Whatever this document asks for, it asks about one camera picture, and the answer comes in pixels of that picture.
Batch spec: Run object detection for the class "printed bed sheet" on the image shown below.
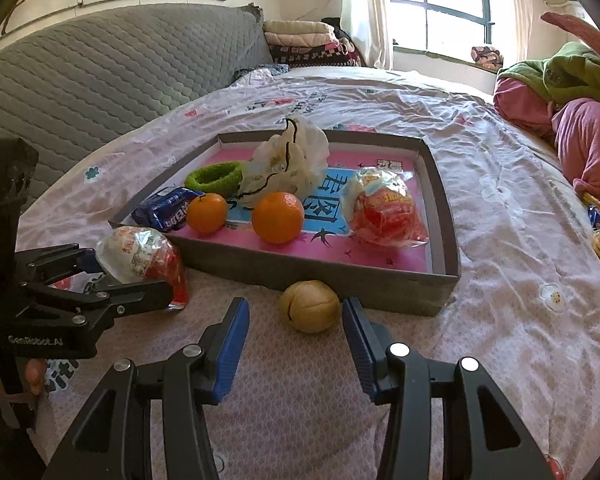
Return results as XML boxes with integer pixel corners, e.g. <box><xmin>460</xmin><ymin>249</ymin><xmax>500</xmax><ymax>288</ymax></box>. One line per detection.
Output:
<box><xmin>15</xmin><ymin>65</ymin><xmax>600</xmax><ymax>480</ymax></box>

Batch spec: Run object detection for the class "patterned cushion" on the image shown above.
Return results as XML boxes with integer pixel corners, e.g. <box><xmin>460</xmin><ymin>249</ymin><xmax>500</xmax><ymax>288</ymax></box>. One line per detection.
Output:
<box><xmin>471</xmin><ymin>46</ymin><xmax>504</xmax><ymax>71</ymax></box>

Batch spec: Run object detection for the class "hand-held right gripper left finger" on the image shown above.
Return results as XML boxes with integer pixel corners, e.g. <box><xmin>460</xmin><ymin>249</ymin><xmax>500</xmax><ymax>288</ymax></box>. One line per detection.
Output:
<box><xmin>42</xmin><ymin>296</ymin><xmax>251</xmax><ymax>480</ymax></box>

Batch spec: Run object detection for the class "pink quilted mat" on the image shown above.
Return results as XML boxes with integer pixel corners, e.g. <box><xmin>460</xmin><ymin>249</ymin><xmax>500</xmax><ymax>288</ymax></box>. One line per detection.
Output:
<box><xmin>540</xmin><ymin>11</ymin><xmax>600</xmax><ymax>56</ymax></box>

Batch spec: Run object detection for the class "grey cardboard box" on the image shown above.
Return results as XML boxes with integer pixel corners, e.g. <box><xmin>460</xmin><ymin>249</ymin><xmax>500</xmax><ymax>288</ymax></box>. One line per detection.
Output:
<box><xmin>108</xmin><ymin>131</ymin><xmax>462</xmax><ymax>317</ymax></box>

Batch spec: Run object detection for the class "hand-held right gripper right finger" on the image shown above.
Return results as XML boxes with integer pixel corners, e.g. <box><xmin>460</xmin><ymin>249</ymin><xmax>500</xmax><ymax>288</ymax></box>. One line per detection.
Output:
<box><xmin>341</xmin><ymin>296</ymin><xmax>553</xmax><ymax>480</ymax></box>

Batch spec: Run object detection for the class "grey quilted headboard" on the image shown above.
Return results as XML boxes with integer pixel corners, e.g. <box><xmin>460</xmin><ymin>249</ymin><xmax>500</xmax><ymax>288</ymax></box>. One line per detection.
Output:
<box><xmin>0</xmin><ymin>4</ymin><xmax>273</xmax><ymax>201</ymax></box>

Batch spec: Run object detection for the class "person's left hand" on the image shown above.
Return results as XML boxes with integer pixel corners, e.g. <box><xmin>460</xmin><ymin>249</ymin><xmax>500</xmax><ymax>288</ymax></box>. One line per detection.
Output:
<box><xmin>0</xmin><ymin>342</ymin><xmax>48</xmax><ymax>408</ymax></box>

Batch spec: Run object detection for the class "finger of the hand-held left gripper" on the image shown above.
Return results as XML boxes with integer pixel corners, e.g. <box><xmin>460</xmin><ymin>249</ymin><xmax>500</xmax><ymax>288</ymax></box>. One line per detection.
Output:
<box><xmin>15</xmin><ymin>243</ymin><xmax>103</xmax><ymax>286</ymax></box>
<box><xmin>20</xmin><ymin>280</ymin><xmax>176</xmax><ymax>328</ymax></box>

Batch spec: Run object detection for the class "pink folded blanket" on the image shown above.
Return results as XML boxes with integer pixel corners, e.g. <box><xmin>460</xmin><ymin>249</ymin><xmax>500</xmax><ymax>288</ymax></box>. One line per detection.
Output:
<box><xmin>265</xmin><ymin>31</ymin><xmax>338</xmax><ymax>48</ymax></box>

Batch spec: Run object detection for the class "window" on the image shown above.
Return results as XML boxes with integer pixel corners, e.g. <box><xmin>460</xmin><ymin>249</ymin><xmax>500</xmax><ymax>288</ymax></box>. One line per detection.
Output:
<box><xmin>382</xmin><ymin>0</ymin><xmax>496</xmax><ymax>61</ymax></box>

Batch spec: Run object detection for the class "pink book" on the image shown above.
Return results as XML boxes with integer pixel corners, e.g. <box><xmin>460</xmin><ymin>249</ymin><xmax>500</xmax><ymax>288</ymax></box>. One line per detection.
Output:
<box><xmin>170</xmin><ymin>142</ymin><xmax>428</xmax><ymax>273</ymax></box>

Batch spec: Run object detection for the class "green blanket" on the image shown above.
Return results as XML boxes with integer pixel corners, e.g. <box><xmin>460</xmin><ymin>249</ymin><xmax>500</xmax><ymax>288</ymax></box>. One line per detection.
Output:
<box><xmin>496</xmin><ymin>42</ymin><xmax>600</xmax><ymax>111</ymax></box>

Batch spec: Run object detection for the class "clear red snack packet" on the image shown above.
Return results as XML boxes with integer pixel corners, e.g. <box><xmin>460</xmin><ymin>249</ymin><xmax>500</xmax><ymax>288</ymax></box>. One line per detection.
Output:
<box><xmin>341</xmin><ymin>169</ymin><xmax>430</xmax><ymax>248</ymax></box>
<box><xmin>95</xmin><ymin>226</ymin><xmax>188</xmax><ymax>311</ymax></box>

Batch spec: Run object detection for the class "blue biscuit packet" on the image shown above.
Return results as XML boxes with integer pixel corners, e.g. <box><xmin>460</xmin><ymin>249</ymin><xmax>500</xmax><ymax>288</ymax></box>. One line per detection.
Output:
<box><xmin>131</xmin><ymin>186</ymin><xmax>207</xmax><ymax>233</ymax></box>

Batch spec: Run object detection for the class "cream plush toy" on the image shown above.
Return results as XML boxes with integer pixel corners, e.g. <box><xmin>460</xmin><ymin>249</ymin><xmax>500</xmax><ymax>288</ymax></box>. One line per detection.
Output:
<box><xmin>237</xmin><ymin>116</ymin><xmax>331</xmax><ymax>209</ymax></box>

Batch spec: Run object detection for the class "cream folded blanket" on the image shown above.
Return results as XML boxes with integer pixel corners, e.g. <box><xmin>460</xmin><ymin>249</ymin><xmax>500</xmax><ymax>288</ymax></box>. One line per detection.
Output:
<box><xmin>262</xmin><ymin>20</ymin><xmax>333</xmax><ymax>36</ymax></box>

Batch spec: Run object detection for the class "dark checked folded blanket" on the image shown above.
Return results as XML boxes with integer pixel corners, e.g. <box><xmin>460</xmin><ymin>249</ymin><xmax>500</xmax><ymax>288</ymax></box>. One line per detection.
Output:
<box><xmin>270</xmin><ymin>42</ymin><xmax>363</xmax><ymax>67</ymax></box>

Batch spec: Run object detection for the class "green fuzzy ring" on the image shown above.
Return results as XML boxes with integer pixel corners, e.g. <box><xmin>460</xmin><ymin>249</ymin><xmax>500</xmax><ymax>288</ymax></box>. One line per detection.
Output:
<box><xmin>184</xmin><ymin>161</ymin><xmax>244</xmax><ymax>194</ymax></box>

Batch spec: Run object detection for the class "orange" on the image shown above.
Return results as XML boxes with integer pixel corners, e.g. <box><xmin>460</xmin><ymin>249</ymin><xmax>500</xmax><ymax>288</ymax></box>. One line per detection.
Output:
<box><xmin>186</xmin><ymin>192</ymin><xmax>229</xmax><ymax>235</ymax></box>
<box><xmin>251</xmin><ymin>191</ymin><xmax>305</xmax><ymax>245</ymax></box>

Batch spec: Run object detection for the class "white curtain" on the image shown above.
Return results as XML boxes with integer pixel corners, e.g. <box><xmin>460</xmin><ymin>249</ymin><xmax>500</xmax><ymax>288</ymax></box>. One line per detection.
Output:
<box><xmin>337</xmin><ymin>0</ymin><xmax>396</xmax><ymax>71</ymax></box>
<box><xmin>500</xmin><ymin>0</ymin><xmax>536</xmax><ymax>68</ymax></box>

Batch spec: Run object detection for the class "dark cloth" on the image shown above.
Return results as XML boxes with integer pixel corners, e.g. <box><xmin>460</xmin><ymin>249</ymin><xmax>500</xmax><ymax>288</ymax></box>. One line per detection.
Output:
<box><xmin>322</xmin><ymin>17</ymin><xmax>353</xmax><ymax>41</ymax></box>

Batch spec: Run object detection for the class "blue patterned cloth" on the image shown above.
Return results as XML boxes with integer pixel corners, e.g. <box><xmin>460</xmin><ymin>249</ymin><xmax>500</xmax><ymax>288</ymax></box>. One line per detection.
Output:
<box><xmin>232</xmin><ymin>62</ymin><xmax>291</xmax><ymax>81</ymax></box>

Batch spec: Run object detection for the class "small beige ball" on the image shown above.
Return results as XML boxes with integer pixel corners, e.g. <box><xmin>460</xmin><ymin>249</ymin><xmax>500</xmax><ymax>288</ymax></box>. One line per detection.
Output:
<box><xmin>279</xmin><ymin>280</ymin><xmax>341</xmax><ymax>334</ymax></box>

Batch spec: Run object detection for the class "pink quilt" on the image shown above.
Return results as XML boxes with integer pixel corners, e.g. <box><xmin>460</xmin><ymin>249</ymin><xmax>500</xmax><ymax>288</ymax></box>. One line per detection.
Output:
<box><xmin>494</xmin><ymin>77</ymin><xmax>600</xmax><ymax>211</ymax></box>

